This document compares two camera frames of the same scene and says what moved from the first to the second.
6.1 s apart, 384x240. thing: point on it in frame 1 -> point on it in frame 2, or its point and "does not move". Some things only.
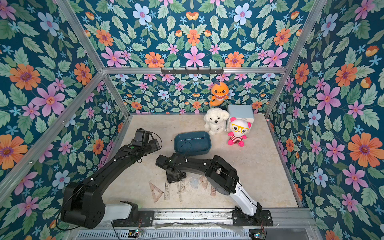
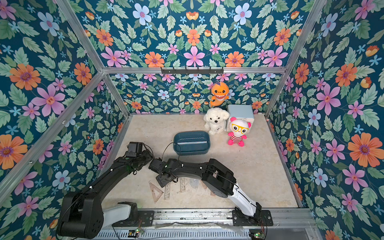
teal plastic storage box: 193,143 does not move
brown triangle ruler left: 152,188 does not move
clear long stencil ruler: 167,190 does not move
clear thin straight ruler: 178,186 -> 191,142
